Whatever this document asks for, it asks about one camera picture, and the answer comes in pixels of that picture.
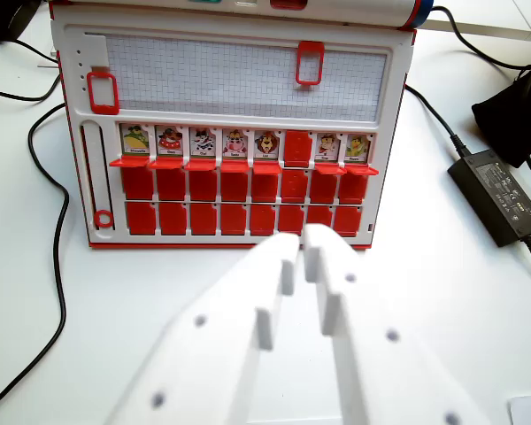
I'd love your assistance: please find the red board flap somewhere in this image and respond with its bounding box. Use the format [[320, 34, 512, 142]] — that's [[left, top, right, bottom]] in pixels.
[[283, 129, 315, 169]]

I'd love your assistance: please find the black power adapter box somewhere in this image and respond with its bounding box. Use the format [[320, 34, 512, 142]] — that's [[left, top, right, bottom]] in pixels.
[[446, 149, 531, 249]]

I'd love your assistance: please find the red and white game board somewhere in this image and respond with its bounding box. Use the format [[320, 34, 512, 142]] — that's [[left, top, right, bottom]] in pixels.
[[48, 17, 419, 251]]

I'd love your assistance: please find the black cloth pouch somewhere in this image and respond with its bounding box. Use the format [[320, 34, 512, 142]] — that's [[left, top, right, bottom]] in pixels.
[[470, 51, 531, 169]]

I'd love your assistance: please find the dark black object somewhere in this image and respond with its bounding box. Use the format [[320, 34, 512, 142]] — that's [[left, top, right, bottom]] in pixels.
[[0, 0, 43, 47]]

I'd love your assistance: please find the long black cable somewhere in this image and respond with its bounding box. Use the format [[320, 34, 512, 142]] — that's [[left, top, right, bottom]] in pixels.
[[0, 102, 71, 417]]

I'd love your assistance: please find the black adapter input cable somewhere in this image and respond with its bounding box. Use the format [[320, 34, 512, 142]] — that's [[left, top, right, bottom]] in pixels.
[[404, 83, 473, 156]]

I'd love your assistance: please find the thin black cable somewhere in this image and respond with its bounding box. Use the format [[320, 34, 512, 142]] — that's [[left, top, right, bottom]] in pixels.
[[0, 73, 63, 103], [13, 39, 59, 66]]

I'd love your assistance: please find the black cable with curve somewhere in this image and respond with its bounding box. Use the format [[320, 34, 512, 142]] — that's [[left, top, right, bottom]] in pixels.
[[427, 5, 531, 72]]

